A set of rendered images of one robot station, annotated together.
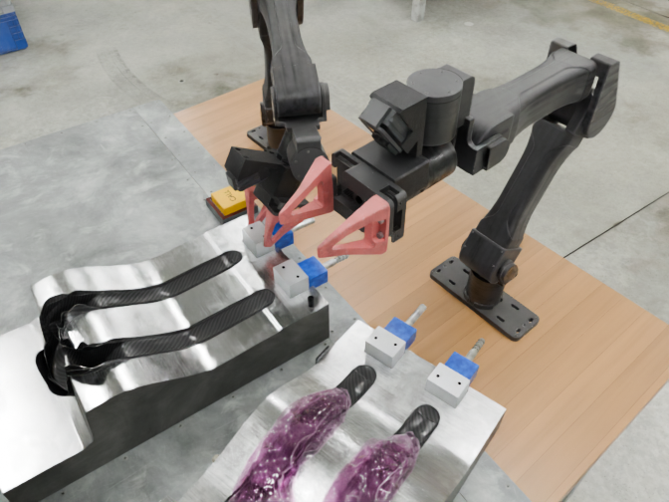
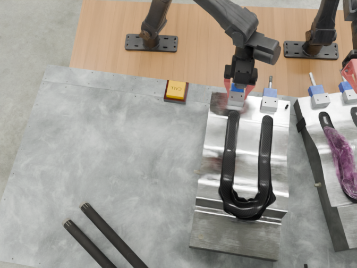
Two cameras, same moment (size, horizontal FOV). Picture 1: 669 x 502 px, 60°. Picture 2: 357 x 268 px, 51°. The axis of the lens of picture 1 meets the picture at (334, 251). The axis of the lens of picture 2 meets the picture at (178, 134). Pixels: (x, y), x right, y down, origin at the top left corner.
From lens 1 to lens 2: 0.88 m
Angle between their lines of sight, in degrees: 32
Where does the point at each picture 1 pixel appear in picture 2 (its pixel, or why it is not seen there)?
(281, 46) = (224, 8)
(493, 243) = (329, 30)
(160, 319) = (247, 161)
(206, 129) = (101, 62)
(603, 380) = not seen: outside the picture
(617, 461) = not seen: hidden behind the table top
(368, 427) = (350, 131)
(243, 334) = (279, 139)
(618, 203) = not seen: outside the picture
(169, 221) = (159, 122)
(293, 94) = (250, 29)
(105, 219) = (130, 147)
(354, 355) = (312, 111)
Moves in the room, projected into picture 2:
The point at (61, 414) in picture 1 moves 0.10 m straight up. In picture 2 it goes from (257, 224) to (264, 218)
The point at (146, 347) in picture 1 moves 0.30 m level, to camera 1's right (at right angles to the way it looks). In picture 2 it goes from (263, 175) to (323, 109)
